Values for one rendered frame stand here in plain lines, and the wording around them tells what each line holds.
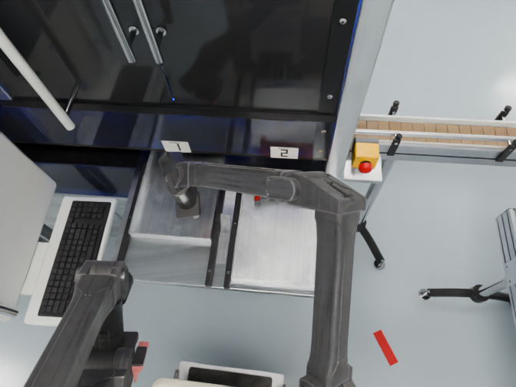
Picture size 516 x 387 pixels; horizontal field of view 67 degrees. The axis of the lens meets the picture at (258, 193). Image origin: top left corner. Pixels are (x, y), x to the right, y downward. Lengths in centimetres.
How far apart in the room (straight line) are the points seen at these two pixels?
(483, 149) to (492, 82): 165
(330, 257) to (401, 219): 168
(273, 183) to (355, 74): 38
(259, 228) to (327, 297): 60
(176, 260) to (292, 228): 38
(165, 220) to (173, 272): 18
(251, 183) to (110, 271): 31
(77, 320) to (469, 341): 190
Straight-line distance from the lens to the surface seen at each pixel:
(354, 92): 99
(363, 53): 90
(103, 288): 70
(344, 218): 63
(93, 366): 83
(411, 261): 224
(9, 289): 145
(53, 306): 142
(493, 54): 328
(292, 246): 122
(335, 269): 66
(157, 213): 132
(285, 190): 66
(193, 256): 124
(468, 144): 147
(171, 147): 127
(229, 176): 82
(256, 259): 121
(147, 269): 126
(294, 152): 120
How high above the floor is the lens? 203
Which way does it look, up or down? 63 degrees down
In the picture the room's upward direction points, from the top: 6 degrees counter-clockwise
